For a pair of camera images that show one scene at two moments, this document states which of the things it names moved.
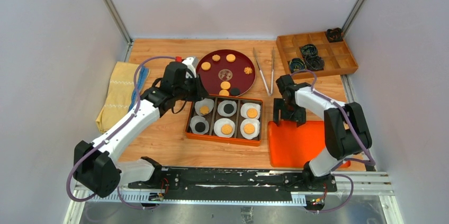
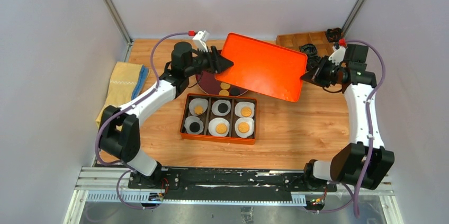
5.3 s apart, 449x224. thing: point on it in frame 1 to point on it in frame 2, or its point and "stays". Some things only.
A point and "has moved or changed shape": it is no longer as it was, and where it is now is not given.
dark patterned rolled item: (334, 35) stays
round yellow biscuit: (252, 113) has moved or changed shape
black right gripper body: (289, 112) to (329, 72)
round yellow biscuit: (224, 92) stays
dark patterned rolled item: (314, 63) stays
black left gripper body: (191, 89) to (202, 62)
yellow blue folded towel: (121, 98) stays
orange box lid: (292, 146) to (264, 66)
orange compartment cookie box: (225, 119) has moved or changed shape
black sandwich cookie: (229, 108) has moved or changed shape
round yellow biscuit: (225, 85) stays
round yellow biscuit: (226, 129) has moved or changed shape
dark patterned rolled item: (308, 49) stays
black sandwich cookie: (235, 91) stays
